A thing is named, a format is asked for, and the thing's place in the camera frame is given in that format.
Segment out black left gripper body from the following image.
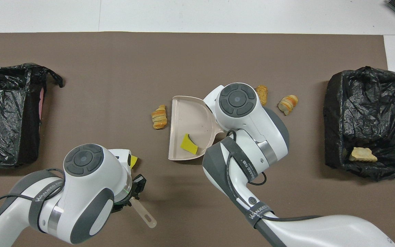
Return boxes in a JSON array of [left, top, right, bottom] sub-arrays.
[[113, 182, 142, 213]]

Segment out beige hand brush black bristles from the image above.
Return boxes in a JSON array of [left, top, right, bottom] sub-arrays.
[[129, 197, 157, 228]]

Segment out small yellow sponge piece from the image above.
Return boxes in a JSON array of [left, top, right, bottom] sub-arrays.
[[180, 134, 199, 155]]

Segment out striped croissant bread piece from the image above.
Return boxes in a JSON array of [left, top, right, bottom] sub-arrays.
[[278, 95, 298, 116], [152, 105, 168, 130]]

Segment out beige plastic dustpan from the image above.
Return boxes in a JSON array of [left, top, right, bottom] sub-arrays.
[[168, 95, 225, 161]]

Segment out trash bin black bag lined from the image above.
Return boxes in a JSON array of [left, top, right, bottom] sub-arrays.
[[323, 66, 395, 181]]

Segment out brown paper table mat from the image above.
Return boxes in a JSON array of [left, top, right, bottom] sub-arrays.
[[0, 32, 395, 247]]

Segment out pale flat bread piece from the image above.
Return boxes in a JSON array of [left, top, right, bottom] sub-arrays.
[[349, 147, 378, 162]]

